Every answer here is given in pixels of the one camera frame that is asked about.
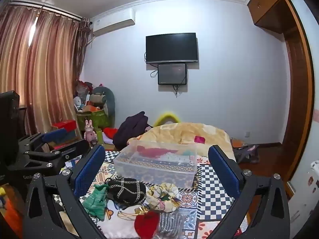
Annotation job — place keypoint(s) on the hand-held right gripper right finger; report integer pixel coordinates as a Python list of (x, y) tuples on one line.
[(223, 169)]

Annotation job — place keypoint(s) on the green gift bag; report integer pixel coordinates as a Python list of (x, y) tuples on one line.
[(96, 119)]

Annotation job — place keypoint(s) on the orange garment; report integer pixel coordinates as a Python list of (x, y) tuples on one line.
[(11, 211)]

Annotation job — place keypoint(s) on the curtain rail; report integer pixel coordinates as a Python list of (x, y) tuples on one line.
[(49, 8)]

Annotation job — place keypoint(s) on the floral fabric scrunchie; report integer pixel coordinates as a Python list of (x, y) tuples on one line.
[(162, 198)]

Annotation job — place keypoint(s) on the green tube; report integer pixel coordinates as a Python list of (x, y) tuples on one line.
[(99, 136)]

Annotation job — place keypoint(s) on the clear plastic storage box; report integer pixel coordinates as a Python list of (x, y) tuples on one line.
[(154, 169)]

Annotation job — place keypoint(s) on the green knitted pouch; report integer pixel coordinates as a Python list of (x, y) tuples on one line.
[(96, 201)]

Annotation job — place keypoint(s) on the pink bunny toy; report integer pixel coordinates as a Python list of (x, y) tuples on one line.
[(90, 133)]

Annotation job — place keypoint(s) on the wall-mounted television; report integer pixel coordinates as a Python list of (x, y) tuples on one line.
[(172, 47)]

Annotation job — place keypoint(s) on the grey plush toy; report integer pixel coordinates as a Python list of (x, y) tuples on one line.
[(107, 99)]

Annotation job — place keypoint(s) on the dark purple coat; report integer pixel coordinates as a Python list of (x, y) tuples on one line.
[(130, 129)]

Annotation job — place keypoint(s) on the yellow fleece blanket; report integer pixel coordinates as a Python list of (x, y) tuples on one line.
[(179, 132)]

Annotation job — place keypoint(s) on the white air conditioner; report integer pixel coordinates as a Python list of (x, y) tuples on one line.
[(112, 22)]

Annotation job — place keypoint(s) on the small black wall monitor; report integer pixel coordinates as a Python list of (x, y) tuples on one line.
[(172, 74)]

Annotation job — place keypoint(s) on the patterned bed sheet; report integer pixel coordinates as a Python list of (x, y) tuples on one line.
[(214, 204)]

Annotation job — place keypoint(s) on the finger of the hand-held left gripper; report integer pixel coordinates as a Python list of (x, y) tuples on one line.
[(53, 135), (72, 148)]

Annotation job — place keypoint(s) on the teal cloth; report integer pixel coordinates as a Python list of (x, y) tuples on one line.
[(187, 153)]

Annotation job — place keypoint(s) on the wooden door frame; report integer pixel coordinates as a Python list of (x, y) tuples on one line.
[(300, 92)]

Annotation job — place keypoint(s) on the wooden overhead cabinet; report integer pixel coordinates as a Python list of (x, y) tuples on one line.
[(269, 2)]

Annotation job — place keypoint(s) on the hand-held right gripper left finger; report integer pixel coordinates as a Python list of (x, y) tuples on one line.
[(88, 168)]

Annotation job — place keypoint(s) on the white lace cloth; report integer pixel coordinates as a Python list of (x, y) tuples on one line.
[(177, 159)]

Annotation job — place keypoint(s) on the dark purple bag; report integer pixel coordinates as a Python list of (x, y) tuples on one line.
[(246, 154)]

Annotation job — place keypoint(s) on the striped pink curtain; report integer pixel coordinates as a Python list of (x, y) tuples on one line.
[(49, 67)]

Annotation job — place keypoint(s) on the red box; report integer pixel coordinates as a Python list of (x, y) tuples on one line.
[(64, 125)]

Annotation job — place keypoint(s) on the pink red cloth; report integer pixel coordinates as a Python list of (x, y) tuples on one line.
[(154, 151)]

